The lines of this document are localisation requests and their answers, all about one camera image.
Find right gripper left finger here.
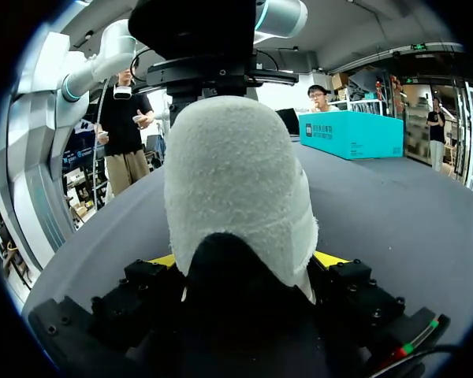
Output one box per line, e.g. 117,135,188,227
89,253,187,351

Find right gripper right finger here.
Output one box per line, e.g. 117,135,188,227
308,250,410,348

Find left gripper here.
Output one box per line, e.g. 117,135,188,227
127,0,300,115

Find white fuzzy shoe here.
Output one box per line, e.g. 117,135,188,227
162,95,321,355

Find person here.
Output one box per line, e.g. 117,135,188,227
425,97,447,172
95,70,156,198
307,83,341,114

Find teal box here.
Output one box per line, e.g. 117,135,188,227
298,109,404,161

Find white cable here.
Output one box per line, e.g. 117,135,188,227
93,76,117,166

